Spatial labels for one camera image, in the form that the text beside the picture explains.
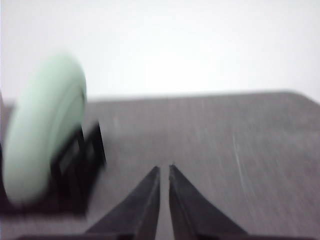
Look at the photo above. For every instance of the black plate rack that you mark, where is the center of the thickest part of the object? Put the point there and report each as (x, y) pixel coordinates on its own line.
(75, 171)

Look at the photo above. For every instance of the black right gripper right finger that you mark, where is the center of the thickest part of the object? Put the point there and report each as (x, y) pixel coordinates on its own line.
(192, 213)

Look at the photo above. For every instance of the mint green plate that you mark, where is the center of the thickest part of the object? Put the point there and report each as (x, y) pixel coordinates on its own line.
(43, 116)

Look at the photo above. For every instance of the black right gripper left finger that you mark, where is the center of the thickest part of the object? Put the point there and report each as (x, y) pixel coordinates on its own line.
(138, 214)

